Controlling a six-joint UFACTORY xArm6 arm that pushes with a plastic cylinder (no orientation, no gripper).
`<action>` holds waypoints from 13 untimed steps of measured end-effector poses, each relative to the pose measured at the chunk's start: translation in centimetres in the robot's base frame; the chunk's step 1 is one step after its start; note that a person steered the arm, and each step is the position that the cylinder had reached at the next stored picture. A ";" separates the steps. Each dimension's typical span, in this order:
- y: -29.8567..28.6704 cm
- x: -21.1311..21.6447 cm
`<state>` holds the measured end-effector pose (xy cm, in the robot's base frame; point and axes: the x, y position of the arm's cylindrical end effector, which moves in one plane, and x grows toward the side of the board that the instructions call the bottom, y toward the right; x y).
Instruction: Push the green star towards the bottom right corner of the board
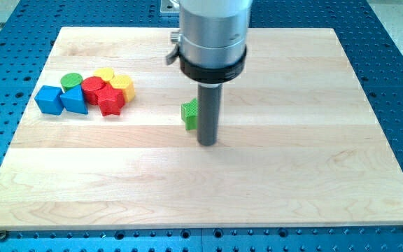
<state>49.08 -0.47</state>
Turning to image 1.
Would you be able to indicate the green star block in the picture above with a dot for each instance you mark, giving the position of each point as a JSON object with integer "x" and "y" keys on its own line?
{"x": 189, "y": 112}

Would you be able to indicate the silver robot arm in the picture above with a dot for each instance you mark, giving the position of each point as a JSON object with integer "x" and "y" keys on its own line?
{"x": 211, "y": 40}

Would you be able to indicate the red star block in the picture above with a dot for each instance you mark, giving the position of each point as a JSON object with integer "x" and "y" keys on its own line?
{"x": 110, "y": 100}

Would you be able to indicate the wooden board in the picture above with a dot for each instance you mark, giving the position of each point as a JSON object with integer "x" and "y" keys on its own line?
{"x": 298, "y": 143}

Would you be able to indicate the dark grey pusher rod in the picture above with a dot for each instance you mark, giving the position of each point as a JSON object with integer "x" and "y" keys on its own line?
{"x": 209, "y": 98}

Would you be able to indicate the yellow hexagon block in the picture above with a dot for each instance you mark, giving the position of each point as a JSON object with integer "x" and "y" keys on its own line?
{"x": 126, "y": 85}

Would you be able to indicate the yellow cylinder block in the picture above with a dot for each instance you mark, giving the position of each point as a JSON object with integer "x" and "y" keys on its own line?
{"x": 105, "y": 73}

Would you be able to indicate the red cylinder block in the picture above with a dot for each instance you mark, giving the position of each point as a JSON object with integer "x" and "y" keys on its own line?
{"x": 90, "y": 86}

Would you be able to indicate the blue triangle block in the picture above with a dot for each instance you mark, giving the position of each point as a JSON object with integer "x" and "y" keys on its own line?
{"x": 74, "y": 101}

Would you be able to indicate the green cylinder block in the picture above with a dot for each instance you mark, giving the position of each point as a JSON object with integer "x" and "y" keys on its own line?
{"x": 70, "y": 80}

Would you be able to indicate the blue cube block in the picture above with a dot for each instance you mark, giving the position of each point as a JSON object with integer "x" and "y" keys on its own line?
{"x": 48, "y": 100}

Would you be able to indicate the silver metal bracket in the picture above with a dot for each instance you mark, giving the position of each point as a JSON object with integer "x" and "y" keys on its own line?
{"x": 169, "y": 7}

